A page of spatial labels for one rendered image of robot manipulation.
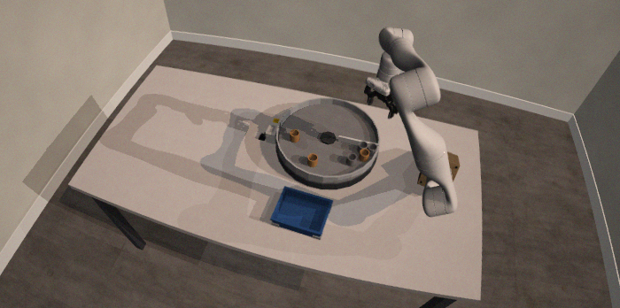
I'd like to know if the dark grey metal bushing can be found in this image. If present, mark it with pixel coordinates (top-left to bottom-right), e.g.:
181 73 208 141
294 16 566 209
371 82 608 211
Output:
346 153 357 166
368 143 377 157
357 141 368 153

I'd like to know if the grey round turning table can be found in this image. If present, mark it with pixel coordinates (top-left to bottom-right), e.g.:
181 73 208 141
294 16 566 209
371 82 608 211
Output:
258 97 380 189

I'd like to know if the bronze bushing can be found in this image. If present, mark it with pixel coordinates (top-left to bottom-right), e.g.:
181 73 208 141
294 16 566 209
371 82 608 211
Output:
307 153 318 167
290 129 299 142
359 149 369 162

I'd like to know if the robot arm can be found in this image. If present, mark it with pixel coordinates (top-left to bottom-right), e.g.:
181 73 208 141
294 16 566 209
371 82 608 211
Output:
366 27 458 217

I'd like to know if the blue square tray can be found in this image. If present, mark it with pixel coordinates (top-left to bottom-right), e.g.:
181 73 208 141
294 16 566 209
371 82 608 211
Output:
270 187 332 240

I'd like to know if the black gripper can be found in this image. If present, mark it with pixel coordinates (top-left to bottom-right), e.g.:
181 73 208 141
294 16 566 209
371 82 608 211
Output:
364 85 398 119

